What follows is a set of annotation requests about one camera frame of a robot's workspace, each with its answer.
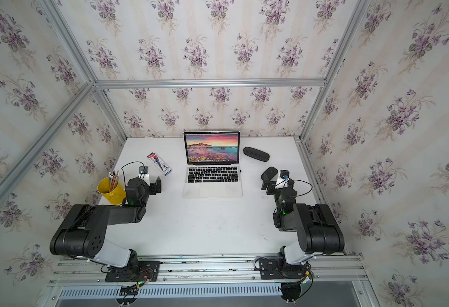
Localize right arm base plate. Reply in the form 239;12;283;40
254;257;311;280

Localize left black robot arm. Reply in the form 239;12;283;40
49;177;162;269

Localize silver open laptop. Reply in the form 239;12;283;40
183;131;243;199

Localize aluminium mounting rail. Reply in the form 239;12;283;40
47;254;368;287

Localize black wireless mouse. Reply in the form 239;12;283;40
261;166;278;182

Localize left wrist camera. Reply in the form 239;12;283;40
138;166;148;180

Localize black oblong case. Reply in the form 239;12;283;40
243;147;270;162

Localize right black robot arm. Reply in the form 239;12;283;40
261;179;345;266

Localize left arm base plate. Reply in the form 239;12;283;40
105;261;161;283

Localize yellow pencil cup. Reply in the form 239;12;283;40
97;177;126;205

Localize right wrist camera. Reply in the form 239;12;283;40
275;170;294;189

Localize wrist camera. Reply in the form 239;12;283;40
275;170;294;189
138;166;148;180

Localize pencils in cup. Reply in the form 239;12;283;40
108;171;119;192

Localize white blue pencil box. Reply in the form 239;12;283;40
147;152;173;176

